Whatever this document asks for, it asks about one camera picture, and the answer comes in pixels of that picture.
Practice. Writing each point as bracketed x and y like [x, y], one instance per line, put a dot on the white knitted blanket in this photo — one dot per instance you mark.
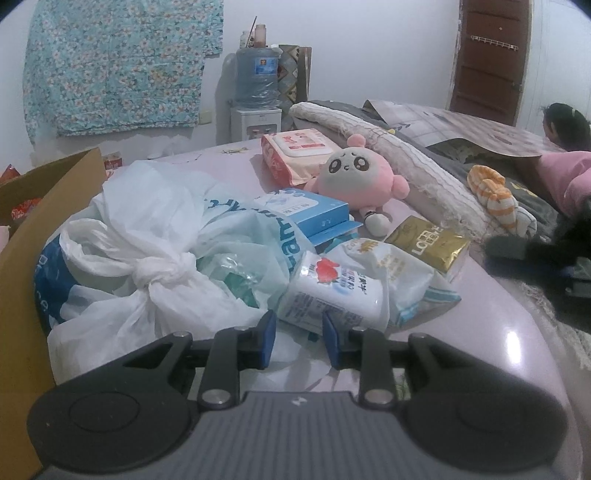
[435, 193]

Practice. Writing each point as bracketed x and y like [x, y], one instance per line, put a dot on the white water dispenser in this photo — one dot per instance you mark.
[248, 124]

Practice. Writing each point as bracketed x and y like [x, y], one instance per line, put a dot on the plaid pink pillow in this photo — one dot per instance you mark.
[430, 126]

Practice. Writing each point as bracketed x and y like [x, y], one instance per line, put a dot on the grey star-patterned blanket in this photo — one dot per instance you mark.
[551, 187]

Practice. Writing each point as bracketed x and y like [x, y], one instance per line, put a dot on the blue water dispenser bottle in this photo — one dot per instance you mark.
[256, 80]

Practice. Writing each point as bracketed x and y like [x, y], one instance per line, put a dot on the pink panda plush toy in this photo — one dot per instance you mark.
[363, 179]

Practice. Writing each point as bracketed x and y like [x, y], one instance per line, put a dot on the orange white striped sock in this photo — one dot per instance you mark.
[489, 187]

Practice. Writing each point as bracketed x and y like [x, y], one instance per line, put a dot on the patterned framed board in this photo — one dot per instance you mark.
[293, 80]

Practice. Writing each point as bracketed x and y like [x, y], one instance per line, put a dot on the pink wet wipes pack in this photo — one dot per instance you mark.
[295, 157]

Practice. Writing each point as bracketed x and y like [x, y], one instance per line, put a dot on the brown cardboard box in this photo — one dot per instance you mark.
[33, 205]

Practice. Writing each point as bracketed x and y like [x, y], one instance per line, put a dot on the person with black hair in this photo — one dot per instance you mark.
[566, 127]

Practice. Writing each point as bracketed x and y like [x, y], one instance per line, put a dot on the gold foil packet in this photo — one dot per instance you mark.
[441, 248]

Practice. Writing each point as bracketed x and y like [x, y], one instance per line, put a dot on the white strawberry tissue pack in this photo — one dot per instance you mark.
[321, 286]

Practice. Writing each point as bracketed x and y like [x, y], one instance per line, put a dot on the brown wooden door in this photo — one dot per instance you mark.
[491, 62]

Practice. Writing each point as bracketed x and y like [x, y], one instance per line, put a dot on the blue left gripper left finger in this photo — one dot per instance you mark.
[264, 337]

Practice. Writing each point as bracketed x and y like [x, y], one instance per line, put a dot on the white cotton pad bag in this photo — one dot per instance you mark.
[416, 291]

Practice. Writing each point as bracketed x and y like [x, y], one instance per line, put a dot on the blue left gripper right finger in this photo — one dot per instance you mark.
[337, 344]

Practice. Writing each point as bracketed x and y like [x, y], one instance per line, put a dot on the white knotted plastic bag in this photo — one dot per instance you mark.
[160, 249]

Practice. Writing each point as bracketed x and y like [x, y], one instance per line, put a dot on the blue tissue box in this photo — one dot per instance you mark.
[320, 218]

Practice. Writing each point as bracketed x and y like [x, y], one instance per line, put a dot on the teal floral hanging cloth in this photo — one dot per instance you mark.
[101, 67]

